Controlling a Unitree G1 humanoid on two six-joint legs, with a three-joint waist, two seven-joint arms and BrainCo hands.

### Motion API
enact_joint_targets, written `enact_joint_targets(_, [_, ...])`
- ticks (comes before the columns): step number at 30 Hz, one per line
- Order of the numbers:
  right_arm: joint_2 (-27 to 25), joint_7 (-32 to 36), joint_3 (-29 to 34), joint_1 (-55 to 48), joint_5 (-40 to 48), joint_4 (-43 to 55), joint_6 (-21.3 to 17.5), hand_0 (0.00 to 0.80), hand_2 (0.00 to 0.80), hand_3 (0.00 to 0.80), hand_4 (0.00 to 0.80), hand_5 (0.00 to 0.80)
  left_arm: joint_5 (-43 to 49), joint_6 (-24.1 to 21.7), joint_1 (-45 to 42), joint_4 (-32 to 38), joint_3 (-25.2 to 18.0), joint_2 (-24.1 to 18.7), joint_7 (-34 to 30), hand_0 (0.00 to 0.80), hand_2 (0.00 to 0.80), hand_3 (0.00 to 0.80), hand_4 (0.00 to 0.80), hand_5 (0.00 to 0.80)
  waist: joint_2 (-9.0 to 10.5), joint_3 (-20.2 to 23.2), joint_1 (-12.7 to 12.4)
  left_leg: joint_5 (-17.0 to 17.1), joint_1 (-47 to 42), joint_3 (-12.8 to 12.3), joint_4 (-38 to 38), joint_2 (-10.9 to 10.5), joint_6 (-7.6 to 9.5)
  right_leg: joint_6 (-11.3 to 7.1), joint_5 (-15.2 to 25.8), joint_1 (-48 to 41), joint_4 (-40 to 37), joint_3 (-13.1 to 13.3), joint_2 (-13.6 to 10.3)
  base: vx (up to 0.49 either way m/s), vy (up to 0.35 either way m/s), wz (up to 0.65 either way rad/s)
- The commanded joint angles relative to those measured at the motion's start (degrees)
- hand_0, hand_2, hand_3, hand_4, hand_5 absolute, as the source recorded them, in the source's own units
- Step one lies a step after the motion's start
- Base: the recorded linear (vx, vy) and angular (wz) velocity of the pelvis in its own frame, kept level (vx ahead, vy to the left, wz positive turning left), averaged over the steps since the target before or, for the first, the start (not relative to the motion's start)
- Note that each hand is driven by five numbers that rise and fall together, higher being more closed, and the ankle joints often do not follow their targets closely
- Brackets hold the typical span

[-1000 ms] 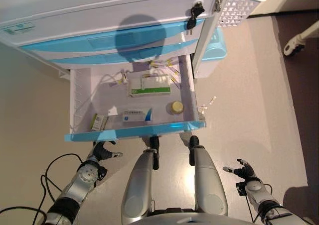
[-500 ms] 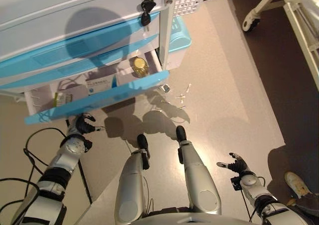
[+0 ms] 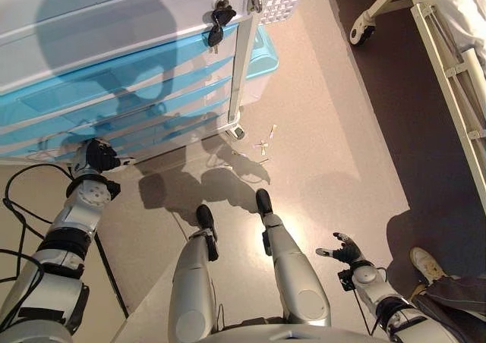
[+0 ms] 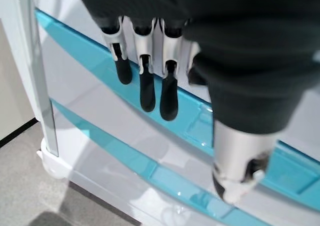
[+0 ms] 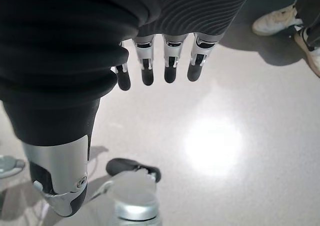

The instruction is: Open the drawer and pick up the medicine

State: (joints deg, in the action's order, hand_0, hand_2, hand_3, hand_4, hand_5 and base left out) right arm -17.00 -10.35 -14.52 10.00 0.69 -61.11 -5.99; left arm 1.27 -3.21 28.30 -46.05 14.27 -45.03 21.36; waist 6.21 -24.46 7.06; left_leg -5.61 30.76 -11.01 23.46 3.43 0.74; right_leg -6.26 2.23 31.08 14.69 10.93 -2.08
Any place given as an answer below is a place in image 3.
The right robot hand dark palm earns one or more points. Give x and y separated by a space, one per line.
347 252

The left robot hand dark palm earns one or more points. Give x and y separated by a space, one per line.
102 157

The white drawer blue front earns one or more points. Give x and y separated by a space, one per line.
212 87

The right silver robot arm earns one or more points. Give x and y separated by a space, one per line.
366 278

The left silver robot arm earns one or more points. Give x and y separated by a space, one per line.
87 195

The right silver robot leg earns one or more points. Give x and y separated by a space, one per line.
296 274

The silver robot leg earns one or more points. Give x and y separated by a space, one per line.
296 274
193 282

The white person shoe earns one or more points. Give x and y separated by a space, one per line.
425 263

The silver robot torso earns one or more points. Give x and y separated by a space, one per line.
296 333

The dark person trouser leg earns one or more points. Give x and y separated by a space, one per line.
455 305

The small floor litter strip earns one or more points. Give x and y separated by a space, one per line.
261 147
272 132
264 160

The grey cart caster wheel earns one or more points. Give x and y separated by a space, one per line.
236 132

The white blue medical cart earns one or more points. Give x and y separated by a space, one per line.
114 16

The left silver robot leg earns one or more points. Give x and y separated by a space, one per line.
193 282

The black cart key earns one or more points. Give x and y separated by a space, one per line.
224 16
215 37

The cyan white bin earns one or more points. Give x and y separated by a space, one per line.
262 62

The white bed caster wheel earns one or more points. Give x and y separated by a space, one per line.
360 32

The white perforated basket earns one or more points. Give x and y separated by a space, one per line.
281 1

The white bed sheet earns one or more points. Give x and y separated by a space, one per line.
463 13

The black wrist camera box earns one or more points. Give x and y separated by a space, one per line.
346 280

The cream bed frame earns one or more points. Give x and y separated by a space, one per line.
448 73

